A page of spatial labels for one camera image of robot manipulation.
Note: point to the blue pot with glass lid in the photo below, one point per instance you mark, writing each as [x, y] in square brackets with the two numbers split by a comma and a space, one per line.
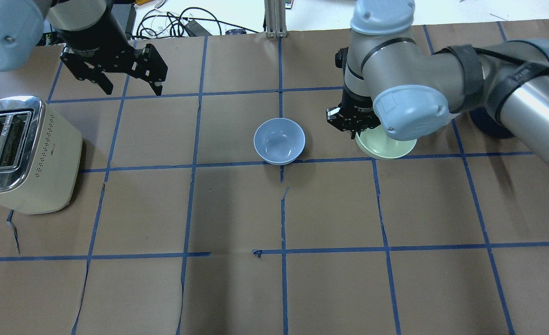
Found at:
[485, 123]

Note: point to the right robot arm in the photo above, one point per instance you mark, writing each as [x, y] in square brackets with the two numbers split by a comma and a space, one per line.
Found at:
[391, 87]

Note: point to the aluminium frame post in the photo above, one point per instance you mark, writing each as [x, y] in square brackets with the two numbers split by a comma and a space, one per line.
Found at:
[275, 19]

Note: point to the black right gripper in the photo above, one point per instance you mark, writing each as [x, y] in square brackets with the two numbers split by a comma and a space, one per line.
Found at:
[355, 103]

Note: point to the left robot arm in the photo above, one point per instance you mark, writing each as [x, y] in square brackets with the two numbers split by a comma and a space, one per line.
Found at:
[22, 24]

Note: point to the green bowl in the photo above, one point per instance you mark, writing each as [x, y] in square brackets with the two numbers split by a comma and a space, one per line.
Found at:
[376, 144]

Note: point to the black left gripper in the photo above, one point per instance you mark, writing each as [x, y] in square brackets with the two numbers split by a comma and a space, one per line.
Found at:
[92, 35]

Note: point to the blue bowl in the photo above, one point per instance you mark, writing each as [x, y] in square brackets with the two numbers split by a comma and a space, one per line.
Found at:
[279, 141]

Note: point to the cream toaster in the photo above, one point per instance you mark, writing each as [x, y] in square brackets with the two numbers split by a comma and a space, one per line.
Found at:
[40, 154]

